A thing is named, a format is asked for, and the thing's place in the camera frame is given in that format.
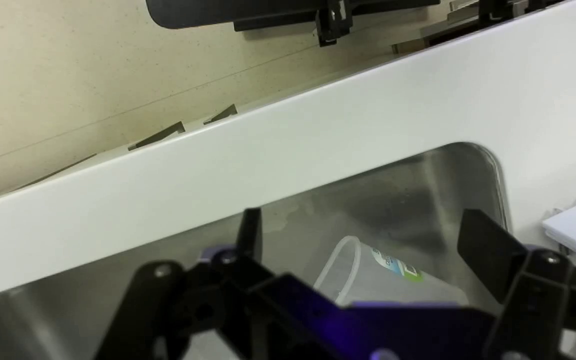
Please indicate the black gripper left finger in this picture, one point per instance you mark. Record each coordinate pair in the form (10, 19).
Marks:
(249, 240)

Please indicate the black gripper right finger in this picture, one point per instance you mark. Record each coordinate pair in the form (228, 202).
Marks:
(490, 253)

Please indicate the clear plastic container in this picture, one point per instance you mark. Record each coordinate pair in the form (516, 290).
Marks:
(356, 272)

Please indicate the stainless steel sink basin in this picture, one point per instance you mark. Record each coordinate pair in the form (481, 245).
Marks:
(408, 211)

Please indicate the black camera bar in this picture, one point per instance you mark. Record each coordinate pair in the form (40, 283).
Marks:
(332, 16)

